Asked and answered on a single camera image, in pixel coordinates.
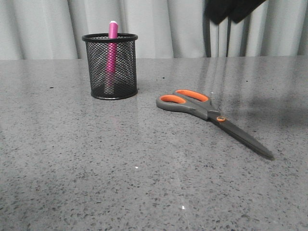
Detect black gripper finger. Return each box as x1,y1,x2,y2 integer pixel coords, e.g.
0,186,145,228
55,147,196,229
230,0,265,23
205,0,232,25

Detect grey orange handled scissors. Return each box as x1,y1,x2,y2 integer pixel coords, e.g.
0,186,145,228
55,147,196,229
156,89,274,160

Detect pink white pen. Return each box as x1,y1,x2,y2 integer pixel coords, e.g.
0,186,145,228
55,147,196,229
104,20,118,95

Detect black mesh pen holder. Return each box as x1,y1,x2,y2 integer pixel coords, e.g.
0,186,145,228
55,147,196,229
82,33,138,100

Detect grey curtain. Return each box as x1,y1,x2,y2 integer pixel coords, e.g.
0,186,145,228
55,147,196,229
0,0,308,60

